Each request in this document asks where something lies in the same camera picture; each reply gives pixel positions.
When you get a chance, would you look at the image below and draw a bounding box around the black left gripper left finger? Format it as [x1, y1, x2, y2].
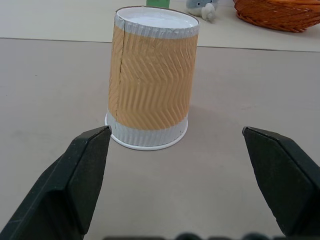
[0, 125, 113, 240]

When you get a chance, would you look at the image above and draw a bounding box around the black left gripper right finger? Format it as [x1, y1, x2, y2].
[241, 126, 320, 237]

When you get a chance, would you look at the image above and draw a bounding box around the green box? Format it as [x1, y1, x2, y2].
[145, 0, 170, 9]

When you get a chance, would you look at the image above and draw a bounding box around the orange wicker basket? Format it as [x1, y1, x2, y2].
[232, 0, 320, 33]

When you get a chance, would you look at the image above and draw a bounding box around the grey plush toy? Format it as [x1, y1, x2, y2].
[186, 0, 217, 24]

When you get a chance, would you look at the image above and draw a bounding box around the brown ribbed paper cup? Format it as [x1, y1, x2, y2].
[104, 6, 201, 152]

